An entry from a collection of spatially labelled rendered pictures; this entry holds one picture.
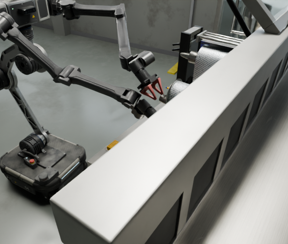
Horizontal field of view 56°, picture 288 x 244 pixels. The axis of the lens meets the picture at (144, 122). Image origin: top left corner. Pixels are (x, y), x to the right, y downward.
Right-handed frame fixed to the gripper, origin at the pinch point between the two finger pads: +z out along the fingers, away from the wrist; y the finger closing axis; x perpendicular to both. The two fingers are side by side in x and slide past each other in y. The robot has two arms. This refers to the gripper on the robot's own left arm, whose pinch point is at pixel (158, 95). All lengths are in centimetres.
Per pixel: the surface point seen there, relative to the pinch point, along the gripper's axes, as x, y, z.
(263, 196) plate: 54, 52, 30
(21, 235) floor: -145, 54, 19
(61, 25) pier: -337, -267, -237
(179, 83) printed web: 12.4, -1.9, 1.7
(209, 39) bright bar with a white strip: 23.1, -26.7, -6.1
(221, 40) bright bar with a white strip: 27.6, -26.9, -2.0
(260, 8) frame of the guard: 63, 17, -1
